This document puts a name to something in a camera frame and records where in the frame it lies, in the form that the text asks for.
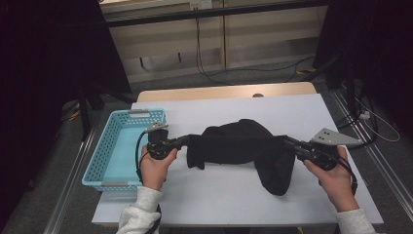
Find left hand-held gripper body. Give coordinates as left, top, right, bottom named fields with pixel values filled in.
left=146, top=121, right=178, bottom=161

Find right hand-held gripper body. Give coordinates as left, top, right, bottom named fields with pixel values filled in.
left=291, top=127, right=364, bottom=173

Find light blue plastic basket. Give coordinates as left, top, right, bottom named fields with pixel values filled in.
left=81, top=108, right=169, bottom=193

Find black shorts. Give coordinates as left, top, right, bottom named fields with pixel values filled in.
left=185, top=118, right=297, bottom=197

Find person's left hand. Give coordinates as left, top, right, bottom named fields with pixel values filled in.
left=139, top=147, right=179, bottom=192

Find person's right hand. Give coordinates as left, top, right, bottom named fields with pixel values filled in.
left=303, top=144, right=359, bottom=213

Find black metal stand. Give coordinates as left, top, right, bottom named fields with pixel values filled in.
left=300, top=53, right=358, bottom=115
left=77, top=82, right=137, bottom=140

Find wooden table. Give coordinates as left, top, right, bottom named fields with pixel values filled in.
left=135, top=81, right=318, bottom=103

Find white table cover sheet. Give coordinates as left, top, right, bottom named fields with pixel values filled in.
left=92, top=93, right=385, bottom=227

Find black curtain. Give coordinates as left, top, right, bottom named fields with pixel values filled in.
left=0, top=0, right=132, bottom=225
left=313, top=0, right=413, bottom=135

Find beige wooden cabinet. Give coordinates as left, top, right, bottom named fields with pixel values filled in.
left=100, top=0, right=329, bottom=84

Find black metal bar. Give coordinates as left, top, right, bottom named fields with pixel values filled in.
left=105, top=0, right=329, bottom=28

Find left hand-held gripper black cable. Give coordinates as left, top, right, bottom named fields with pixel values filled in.
left=134, top=131, right=163, bottom=234

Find hand-held gripper black cable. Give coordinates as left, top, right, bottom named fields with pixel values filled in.
left=134, top=131, right=163, bottom=234
left=334, top=155, right=358, bottom=196

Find black floor cable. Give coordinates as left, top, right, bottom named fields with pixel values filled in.
left=335, top=94, right=379, bottom=150

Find right hand-held gripper black cable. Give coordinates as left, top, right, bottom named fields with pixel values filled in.
left=334, top=155, right=358, bottom=196

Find white cable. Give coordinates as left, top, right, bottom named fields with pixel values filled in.
left=355, top=97, right=401, bottom=143

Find aluminium floor rail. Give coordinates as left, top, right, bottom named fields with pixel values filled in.
left=330, top=89, right=413, bottom=213
left=43, top=126, right=96, bottom=234

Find black wall cable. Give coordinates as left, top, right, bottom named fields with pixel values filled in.
left=194, top=18, right=316, bottom=86

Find white wall socket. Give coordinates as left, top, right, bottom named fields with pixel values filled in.
left=189, top=0, right=213, bottom=10

